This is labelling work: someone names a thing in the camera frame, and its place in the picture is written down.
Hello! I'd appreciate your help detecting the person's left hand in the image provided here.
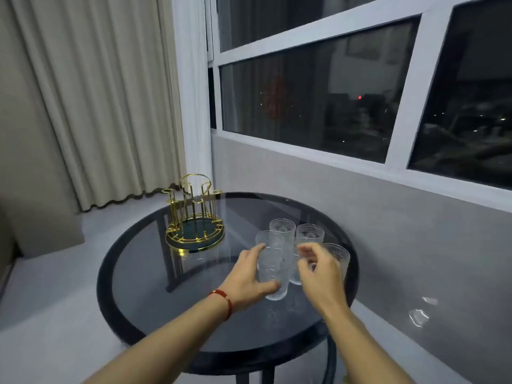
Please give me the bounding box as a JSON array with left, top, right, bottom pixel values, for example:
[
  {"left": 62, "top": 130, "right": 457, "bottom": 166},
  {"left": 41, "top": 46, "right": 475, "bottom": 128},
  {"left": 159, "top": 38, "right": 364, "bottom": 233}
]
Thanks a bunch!
[{"left": 216, "top": 243, "right": 282, "bottom": 315}]

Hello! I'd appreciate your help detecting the person's right hand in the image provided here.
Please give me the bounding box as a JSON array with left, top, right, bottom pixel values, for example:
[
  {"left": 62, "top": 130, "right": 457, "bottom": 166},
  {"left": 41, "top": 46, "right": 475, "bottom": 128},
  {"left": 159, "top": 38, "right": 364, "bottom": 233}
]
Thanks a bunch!
[{"left": 296, "top": 242, "right": 349, "bottom": 317}]

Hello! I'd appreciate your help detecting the clear embossed drinking glass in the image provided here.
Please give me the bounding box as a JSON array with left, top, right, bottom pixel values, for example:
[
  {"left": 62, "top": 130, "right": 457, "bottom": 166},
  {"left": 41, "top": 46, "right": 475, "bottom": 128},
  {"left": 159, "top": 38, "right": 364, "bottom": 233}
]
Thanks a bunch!
[
  {"left": 323, "top": 243, "right": 351, "bottom": 281},
  {"left": 295, "top": 223, "right": 325, "bottom": 252},
  {"left": 288, "top": 249, "right": 318, "bottom": 286},
  {"left": 269, "top": 218, "right": 297, "bottom": 247},
  {"left": 255, "top": 230, "right": 295, "bottom": 301}
]

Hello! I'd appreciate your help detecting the person's right forearm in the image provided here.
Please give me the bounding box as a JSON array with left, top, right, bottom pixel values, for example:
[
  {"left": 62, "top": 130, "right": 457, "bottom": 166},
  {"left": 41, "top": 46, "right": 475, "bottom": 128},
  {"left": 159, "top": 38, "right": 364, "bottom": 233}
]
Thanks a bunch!
[{"left": 322, "top": 303, "right": 417, "bottom": 384}]

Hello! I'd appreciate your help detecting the person's left forearm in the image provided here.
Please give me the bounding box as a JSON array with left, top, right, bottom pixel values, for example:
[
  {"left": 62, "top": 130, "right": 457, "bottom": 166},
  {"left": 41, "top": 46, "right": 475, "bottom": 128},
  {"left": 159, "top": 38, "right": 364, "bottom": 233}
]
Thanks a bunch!
[{"left": 82, "top": 296, "right": 231, "bottom": 384}]

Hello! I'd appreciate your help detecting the round black glass table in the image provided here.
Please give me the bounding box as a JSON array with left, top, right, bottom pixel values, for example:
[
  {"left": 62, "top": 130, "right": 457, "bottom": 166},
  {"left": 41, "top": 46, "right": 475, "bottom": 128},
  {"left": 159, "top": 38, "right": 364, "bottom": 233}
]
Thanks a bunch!
[{"left": 96, "top": 191, "right": 360, "bottom": 384}]

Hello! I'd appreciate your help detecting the white framed window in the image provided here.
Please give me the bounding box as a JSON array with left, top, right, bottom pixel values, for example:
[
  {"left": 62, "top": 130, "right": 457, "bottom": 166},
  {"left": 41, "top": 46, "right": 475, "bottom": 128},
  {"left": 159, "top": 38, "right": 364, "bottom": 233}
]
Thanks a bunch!
[{"left": 205, "top": 0, "right": 512, "bottom": 215}]

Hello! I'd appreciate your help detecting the white sheer curtain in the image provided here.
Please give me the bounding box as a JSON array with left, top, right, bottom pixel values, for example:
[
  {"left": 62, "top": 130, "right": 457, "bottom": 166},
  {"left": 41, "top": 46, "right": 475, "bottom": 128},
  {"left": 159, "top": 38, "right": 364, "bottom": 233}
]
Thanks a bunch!
[{"left": 171, "top": 0, "right": 214, "bottom": 193}]

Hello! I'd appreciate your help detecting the beige curtain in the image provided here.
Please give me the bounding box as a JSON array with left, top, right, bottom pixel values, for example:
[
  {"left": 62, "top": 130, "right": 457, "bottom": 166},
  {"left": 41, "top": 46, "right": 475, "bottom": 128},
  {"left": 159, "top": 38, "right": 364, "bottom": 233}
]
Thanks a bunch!
[{"left": 7, "top": 0, "right": 188, "bottom": 213}]

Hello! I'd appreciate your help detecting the red string bracelet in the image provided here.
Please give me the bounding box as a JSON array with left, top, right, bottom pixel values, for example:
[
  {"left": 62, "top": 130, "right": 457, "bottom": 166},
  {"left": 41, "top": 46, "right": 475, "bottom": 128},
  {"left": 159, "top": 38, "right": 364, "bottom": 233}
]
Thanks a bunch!
[{"left": 207, "top": 289, "right": 233, "bottom": 321}]

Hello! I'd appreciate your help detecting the gold wire cup rack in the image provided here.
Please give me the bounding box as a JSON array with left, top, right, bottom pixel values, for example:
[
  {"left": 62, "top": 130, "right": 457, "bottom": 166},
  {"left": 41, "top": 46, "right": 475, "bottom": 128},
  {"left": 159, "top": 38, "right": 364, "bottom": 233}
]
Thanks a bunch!
[{"left": 161, "top": 173, "right": 226, "bottom": 257}]

